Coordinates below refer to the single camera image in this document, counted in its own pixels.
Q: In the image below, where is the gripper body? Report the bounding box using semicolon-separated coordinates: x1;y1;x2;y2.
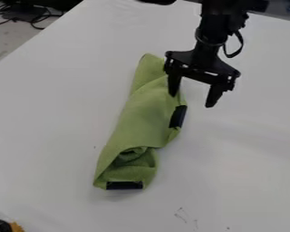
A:
163;42;242;92

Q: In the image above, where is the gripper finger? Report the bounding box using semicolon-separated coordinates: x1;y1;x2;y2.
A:
204;82;227;109
167;72;184;98

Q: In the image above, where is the green cloth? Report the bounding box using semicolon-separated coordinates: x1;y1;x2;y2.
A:
92;53;189;191

